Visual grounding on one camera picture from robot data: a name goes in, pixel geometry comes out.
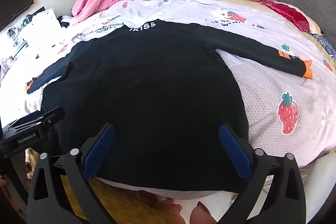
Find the person's right hand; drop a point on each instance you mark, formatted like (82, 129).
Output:
(202, 217)

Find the black television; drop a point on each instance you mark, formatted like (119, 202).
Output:
(14, 3)

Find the blue patterned pillow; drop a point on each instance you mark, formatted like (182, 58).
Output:
(326, 45)

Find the green container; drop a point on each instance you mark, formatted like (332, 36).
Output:
(26, 22)

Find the pile of dark clothes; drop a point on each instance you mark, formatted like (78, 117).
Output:
(65, 22)

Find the yellow patterned cloth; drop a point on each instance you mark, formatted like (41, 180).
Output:
(29, 161)

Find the red patterned pillow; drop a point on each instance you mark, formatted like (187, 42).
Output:
(291, 12)

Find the yellow fuzzy cloth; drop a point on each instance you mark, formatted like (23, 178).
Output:
(118, 203)

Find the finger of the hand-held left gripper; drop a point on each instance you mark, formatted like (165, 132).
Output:
(52, 116)

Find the white drawer cabinet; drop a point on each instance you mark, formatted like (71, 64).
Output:
(39, 27)

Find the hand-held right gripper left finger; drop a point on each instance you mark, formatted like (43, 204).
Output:
(98, 150)

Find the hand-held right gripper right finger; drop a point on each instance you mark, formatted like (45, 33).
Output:
(235, 153)

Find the strawberry print bedsheet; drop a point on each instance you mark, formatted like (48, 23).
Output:
(262, 77)

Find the black sweater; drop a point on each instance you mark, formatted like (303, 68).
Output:
(144, 95)

